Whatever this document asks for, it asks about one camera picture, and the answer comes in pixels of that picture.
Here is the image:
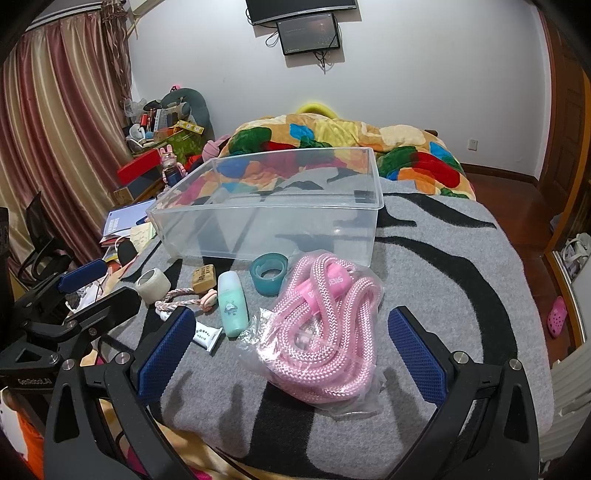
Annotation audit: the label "green yellow box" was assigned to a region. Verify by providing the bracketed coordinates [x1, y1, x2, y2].
[154, 122, 205, 158]

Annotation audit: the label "yellow pillow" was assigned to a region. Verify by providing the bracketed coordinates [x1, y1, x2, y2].
[295, 102, 338, 116]

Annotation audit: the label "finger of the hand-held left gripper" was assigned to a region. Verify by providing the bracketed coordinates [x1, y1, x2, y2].
[13, 259, 108, 320]
[27, 287, 142, 359]

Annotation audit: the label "pink plush toy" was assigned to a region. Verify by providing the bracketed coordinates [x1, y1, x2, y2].
[202, 135, 232, 160]

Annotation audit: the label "pink beige curtain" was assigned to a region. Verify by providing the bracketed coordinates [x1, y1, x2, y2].
[0, 9, 134, 287]

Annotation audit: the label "pink clog shoe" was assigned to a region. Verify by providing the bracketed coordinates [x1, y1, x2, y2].
[547, 296, 568, 339]

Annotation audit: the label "beige tape roll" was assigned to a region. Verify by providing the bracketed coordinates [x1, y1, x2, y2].
[134, 268, 171, 304]

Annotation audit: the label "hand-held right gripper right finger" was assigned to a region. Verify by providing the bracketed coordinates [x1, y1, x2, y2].
[383, 307, 546, 480]

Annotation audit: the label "white radiator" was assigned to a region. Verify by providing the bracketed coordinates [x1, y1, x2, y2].
[539, 342, 591, 462]

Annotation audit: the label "blue white paper stack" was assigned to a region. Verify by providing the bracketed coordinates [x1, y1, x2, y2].
[102, 199, 158, 243]

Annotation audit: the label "clear plastic storage bin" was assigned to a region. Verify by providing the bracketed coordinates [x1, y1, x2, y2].
[146, 147, 385, 267]

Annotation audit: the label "pink white rope toy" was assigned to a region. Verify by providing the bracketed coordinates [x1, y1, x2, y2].
[154, 287, 218, 320]

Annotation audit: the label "grey black striped blanket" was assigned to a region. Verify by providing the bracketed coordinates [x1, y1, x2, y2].
[95, 168, 555, 467]

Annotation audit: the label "black monitor cables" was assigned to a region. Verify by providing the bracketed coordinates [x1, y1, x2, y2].
[313, 48, 337, 75]

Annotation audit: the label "black wall television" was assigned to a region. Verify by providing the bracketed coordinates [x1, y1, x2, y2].
[245, 0, 358, 26]

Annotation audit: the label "orange garment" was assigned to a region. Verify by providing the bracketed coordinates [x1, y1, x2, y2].
[0, 388, 47, 480]

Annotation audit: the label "grey neck pillow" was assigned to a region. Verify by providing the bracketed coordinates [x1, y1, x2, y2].
[159, 85, 211, 134]

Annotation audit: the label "red box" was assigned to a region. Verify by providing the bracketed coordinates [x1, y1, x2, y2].
[117, 150, 169, 185]

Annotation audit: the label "wooden block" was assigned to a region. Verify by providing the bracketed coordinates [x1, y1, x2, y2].
[191, 264, 218, 294]

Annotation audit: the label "white bag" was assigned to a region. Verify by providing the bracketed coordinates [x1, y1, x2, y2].
[561, 233, 591, 278]

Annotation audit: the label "wooden door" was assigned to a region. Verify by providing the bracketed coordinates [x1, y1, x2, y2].
[538, 11, 589, 188]

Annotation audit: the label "small wall monitor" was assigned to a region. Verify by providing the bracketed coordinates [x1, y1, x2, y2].
[277, 13, 341, 56]

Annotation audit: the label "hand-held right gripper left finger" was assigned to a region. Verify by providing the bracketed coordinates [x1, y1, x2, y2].
[44, 305, 199, 480]

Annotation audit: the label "white tube packet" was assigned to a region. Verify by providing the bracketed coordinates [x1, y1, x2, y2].
[193, 320, 223, 356]

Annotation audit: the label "teal tape roll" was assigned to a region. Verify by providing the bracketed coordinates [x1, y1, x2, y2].
[250, 253, 290, 296]

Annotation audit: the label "yellow note paper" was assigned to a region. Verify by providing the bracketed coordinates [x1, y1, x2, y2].
[130, 224, 158, 253]

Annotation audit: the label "mint green bottle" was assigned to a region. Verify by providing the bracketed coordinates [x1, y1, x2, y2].
[217, 271, 250, 337]

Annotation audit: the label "colourful patterned blanket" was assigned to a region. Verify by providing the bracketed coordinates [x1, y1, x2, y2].
[217, 113, 476, 201]

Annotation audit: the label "pink bunny figure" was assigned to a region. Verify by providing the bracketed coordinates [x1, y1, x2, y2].
[159, 144, 184, 186]

